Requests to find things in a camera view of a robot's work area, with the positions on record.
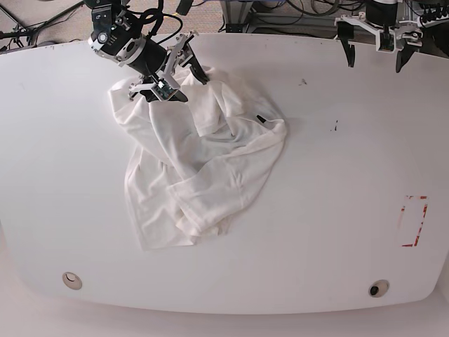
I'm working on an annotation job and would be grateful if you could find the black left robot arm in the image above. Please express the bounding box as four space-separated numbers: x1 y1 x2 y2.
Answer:
335 1 423 73

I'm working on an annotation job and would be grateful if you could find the red tape rectangle marking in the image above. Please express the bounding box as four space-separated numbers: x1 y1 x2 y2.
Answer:
398 195 429 247

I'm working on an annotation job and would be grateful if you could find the black tripod stand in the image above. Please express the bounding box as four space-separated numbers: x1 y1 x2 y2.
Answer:
1 0 92 51

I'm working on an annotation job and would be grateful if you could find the white printed T-shirt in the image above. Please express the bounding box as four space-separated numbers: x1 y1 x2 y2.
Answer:
109 67 287 251

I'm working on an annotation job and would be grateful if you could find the left table grommet hole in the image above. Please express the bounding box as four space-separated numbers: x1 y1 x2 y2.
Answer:
62 272 83 291

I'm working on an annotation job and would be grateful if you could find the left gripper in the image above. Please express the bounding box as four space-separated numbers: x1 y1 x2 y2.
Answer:
335 13 423 73

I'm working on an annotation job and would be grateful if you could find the aluminium frame stand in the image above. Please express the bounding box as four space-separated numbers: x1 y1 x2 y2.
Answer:
220 0 420 39

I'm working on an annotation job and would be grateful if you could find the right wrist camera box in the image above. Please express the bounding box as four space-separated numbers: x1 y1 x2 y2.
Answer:
151 79 177 101

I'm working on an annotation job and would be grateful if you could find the table grommet hole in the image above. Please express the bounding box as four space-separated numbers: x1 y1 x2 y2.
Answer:
368 279 389 298
62 272 83 291

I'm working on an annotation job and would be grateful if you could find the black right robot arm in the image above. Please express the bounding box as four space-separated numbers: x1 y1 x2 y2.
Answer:
84 1 209 103

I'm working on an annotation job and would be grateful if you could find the right table grommet hole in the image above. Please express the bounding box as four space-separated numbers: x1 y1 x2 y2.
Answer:
368 279 389 298

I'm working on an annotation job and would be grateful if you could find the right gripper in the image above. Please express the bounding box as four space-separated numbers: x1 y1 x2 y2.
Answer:
123 32 210 103

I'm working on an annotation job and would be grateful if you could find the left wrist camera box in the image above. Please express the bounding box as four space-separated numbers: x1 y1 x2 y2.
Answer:
375 26 396 53

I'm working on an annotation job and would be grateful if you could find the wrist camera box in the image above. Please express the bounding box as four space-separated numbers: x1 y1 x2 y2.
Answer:
375 26 396 53
151 79 177 101

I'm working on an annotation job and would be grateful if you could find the white power strip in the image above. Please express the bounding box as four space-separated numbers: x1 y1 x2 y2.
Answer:
418 6 448 28

